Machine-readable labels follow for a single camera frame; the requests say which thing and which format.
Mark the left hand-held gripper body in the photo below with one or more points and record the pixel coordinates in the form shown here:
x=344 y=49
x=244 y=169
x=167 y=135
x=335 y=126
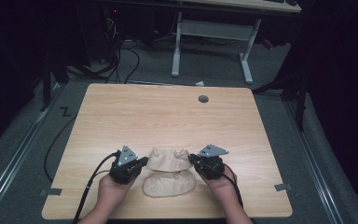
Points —
x=126 y=165

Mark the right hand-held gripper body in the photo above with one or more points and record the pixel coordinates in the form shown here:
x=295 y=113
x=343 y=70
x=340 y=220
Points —
x=211 y=165

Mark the person's right hand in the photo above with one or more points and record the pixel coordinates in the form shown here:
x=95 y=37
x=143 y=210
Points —
x=220 y=186

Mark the person's left hand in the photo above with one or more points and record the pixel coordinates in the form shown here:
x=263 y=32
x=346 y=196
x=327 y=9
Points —
x=113 y=193

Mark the white paper scrap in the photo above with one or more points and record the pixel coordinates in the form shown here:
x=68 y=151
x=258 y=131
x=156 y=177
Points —
x=199 y=83

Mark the grey tape piece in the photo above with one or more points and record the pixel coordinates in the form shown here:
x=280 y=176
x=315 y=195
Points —
x=51 y=192
x=283 y=187

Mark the black metal stand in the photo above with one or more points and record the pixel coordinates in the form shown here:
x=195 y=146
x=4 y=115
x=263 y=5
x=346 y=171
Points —
x=300 y=102
x=46 y=84

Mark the white-framed desk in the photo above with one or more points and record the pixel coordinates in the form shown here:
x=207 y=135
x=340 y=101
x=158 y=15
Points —
x=213 y=30

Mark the small red object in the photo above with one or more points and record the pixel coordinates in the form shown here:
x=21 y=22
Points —
x=268 y=44

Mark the dark equipment with red light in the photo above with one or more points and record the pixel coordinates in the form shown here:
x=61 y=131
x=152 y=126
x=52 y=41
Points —
x=112 y=28

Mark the metal floor rail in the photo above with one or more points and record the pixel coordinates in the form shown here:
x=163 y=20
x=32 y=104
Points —
x=317 y=168
x=15 y=155

